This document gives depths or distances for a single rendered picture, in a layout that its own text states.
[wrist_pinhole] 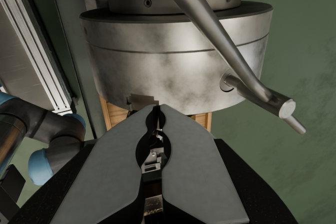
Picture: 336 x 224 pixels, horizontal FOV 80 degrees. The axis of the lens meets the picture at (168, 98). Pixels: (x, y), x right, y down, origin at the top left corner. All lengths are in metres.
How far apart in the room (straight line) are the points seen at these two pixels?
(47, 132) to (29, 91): 0.91
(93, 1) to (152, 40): 0.37
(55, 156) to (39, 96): 0.98
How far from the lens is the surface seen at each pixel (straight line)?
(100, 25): 0.28
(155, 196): 0.75
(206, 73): 0.26
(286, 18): 2.02
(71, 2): 0.92
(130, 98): 0.29
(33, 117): 0.55
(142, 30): 0.24
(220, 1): 0.30
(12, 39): 1.36
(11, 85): 1.46
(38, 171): 0.50
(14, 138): 0.49
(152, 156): 0.48
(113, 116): 0.67
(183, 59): 0.24
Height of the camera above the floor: 1.45
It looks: 58 degrees down
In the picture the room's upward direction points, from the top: 151 degrees clockwise
